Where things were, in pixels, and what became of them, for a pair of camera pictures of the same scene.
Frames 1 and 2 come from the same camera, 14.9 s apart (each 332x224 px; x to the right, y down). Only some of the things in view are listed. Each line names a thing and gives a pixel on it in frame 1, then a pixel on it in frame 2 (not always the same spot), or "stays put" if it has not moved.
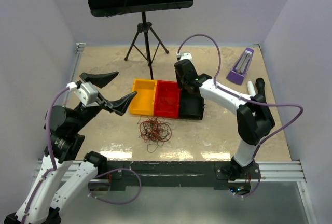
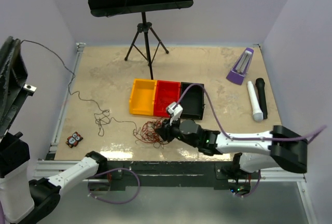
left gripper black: [119, 106] to [13, 90]
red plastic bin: [166, 100] stays put
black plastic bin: [191, 106] stays put
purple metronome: [239, 70] stays put
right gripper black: [179, 81] to [165, 132]
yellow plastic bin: [142, 103] stays put
